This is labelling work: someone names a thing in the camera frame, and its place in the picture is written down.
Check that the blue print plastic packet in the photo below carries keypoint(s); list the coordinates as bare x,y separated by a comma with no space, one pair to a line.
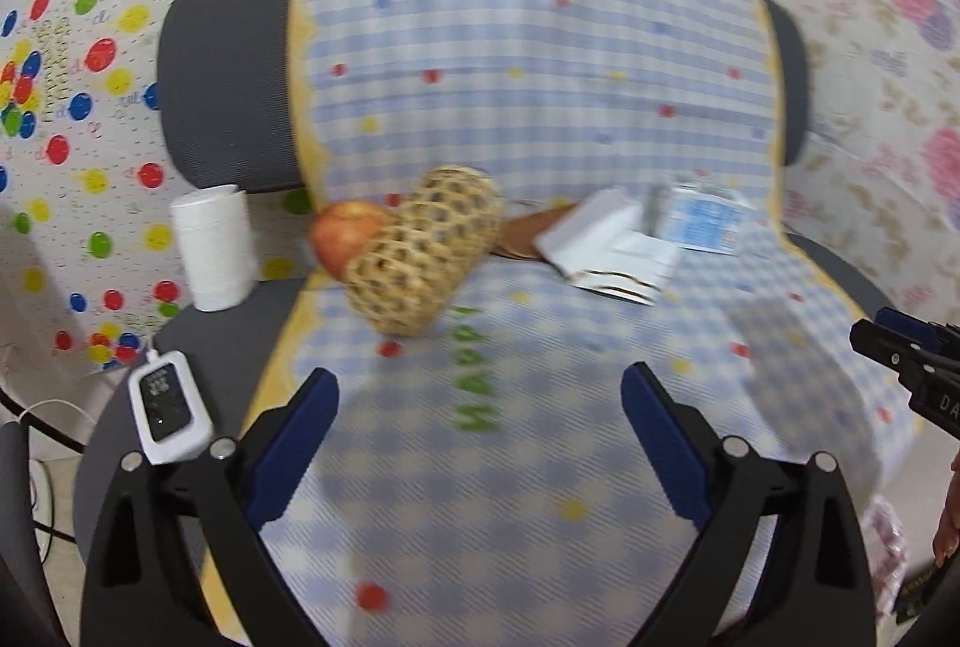
705,219

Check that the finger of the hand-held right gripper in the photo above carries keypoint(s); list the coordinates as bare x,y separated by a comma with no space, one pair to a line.
889,343

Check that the balloon print plastic sheet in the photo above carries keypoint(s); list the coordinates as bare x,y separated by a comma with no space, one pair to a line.
90,182

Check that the grey office chair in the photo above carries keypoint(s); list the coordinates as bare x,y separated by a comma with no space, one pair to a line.
225,62

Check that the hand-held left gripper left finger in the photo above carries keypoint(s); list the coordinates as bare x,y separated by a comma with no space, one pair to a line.
289,452

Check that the brown flat piece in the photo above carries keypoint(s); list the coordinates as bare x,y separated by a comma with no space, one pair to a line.
525,234

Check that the blue checkered cloth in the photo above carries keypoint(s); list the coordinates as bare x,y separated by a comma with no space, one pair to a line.
525,54

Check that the white foam block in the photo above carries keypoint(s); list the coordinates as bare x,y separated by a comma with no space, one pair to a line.
589,231

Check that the white toilet paper roll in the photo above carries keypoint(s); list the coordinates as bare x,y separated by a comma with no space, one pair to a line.
214,249

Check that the red apple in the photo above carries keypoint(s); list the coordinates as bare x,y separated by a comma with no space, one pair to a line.
341,238

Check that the pink trash bag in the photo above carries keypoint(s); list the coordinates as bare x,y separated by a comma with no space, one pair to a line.
885,549

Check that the woven bamboo basket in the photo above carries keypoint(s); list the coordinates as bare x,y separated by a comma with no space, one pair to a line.
424,253

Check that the white pocket device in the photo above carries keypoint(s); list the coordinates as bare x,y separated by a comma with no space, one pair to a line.
169,411

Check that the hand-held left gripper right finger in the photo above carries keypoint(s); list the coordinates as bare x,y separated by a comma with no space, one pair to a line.
667,444

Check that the person's right hand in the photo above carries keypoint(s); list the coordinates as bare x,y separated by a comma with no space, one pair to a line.
949,519

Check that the floral print sheet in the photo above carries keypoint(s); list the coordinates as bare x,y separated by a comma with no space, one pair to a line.
862,92

